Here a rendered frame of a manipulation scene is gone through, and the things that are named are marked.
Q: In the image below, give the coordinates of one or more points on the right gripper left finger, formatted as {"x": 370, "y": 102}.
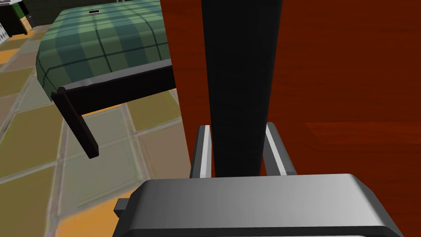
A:
{"x": 201, "y": 154}

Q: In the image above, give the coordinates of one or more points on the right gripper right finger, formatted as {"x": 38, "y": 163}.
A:
{"x": 276, "y": 154}

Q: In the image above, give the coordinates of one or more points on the bed with green plaid cover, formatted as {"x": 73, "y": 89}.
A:
{"x": 105, "y": 52}

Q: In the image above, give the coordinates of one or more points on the dark cabinet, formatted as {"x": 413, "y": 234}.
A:
{"x": 14, "y": 16}

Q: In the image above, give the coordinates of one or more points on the red-brown wooden door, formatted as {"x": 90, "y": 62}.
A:
{"x": 345, "y": 82}

